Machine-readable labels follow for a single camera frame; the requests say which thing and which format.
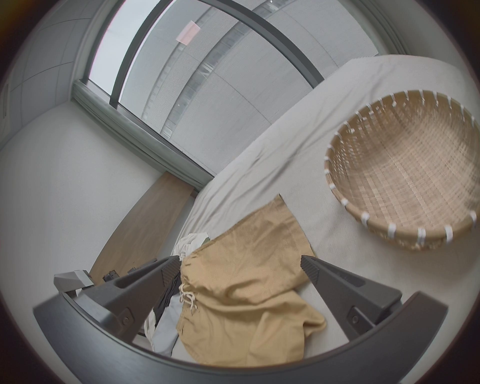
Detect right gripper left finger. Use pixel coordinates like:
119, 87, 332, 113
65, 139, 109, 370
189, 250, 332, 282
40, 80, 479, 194
75, 255, 182, 345

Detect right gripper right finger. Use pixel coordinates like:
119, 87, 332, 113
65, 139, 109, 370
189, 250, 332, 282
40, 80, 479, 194
300, 255, 404, 344

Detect tan drawstring shorts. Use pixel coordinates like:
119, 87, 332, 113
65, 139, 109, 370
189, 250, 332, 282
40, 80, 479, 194
175, 193, 327, 366

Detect pale blue garment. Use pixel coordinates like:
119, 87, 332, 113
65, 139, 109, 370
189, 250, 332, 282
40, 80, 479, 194
143, 300, 182, 355

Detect white garment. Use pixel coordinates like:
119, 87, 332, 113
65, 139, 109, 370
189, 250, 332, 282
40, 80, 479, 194
173, 232, 211, 263

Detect round woven basket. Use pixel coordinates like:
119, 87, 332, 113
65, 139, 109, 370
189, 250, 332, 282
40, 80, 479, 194
323, 89, 480, 253

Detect bed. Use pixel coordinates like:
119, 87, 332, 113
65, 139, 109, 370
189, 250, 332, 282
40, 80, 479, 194
88, 54, 480, 366

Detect window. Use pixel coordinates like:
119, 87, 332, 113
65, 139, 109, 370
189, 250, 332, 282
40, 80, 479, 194
77, 0, 379, 177

